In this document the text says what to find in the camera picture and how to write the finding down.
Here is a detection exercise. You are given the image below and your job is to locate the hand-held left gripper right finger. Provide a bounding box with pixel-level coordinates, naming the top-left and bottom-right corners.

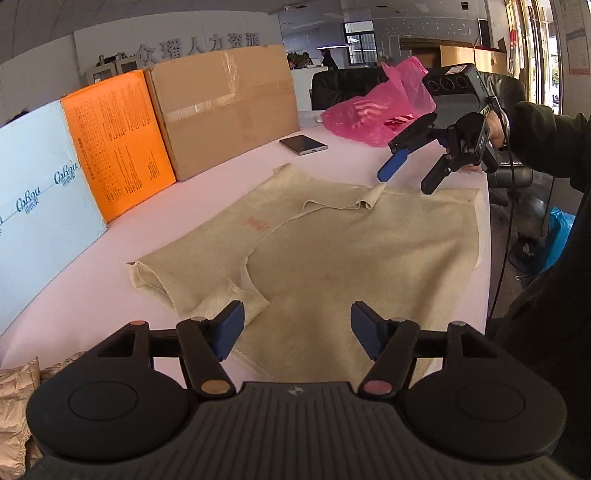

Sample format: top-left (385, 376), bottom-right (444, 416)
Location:
top-left (350, 301), bottom-right (502, 400)

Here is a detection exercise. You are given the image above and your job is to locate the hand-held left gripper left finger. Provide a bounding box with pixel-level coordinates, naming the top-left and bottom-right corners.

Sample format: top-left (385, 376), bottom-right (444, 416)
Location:
top-left (95, 300), bottom-right (245, 400)

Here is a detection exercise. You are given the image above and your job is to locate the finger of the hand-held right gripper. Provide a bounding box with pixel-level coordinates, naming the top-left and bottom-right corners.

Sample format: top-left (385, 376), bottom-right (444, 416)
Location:
top-left (377, 113), bottom-right (438, 184)
top-left (420, 151), bottom-right (458, 195)

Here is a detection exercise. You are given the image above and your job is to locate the beige knit garment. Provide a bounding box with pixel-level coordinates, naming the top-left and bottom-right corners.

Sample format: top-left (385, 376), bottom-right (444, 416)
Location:
top-left (127, 164), bottom-right (485, 384)

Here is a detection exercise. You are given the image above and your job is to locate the person's right forearm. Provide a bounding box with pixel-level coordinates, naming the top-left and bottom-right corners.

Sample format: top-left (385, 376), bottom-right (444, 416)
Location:
top-left (504, 102), bottom-right (591, 185)

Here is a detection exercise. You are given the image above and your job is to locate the person's right hand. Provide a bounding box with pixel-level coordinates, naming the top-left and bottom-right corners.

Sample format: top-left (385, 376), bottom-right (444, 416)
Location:
top-left (487, 112), bottom-right (509, 151)

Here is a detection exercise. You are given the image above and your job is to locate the pink plastic bag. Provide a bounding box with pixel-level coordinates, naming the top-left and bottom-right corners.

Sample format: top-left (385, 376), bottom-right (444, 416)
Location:
top-left (321, 56), bottom-right (437, 147)

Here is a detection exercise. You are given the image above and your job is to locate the smartphone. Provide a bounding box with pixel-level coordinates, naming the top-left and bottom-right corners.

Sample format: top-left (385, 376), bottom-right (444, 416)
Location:
top-left (279, 135), bottom-right (328, 157)

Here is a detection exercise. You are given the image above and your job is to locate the black office chair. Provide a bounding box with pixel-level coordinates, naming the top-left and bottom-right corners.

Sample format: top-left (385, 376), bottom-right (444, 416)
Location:
top-left (310, 69), bottom-right (393, 112)

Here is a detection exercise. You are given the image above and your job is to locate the blue plastic bag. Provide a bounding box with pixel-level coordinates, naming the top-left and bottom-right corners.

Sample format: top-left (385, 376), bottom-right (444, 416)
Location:
top-left (546, 208), bottom-right (576, 274)

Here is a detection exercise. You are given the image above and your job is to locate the brown cardboard box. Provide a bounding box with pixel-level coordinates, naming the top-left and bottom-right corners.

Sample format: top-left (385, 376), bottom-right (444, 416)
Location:
top-left (144, 45), bottom-right (301, 182)

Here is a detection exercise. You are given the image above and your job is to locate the person's dark clothed torso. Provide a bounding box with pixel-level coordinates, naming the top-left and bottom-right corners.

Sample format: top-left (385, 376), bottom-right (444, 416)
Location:
top-left (487, 161), bottom-right (591, 478)

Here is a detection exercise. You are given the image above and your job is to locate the orange printed box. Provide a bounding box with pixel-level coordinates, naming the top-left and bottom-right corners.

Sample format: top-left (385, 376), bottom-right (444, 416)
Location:
top-left (61, 69), bottom-right (177, 224)

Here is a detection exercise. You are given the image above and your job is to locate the light blue printed box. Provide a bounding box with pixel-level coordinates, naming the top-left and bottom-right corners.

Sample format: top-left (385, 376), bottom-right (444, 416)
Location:
top-left (0, 100), bottom-right (109, 335)

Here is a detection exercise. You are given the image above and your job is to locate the crumpled brown packing paper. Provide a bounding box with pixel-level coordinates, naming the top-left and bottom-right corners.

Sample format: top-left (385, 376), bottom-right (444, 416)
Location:
top-left (0, 353), bottom-right (88, 480)

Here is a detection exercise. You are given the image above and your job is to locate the grey cabinet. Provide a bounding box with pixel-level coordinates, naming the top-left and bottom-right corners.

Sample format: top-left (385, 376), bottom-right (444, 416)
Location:
top-left (83, 54), bottom-right (139, 87)

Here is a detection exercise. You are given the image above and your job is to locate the black cable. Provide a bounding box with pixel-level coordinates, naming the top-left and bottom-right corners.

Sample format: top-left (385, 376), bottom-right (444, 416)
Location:
top-left (487, 99), bottom-right (518, 319)

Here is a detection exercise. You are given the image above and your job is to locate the grey wall lettering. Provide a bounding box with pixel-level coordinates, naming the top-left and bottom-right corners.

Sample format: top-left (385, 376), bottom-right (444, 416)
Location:
top-left (137, 32), bottom-right (262, 59)

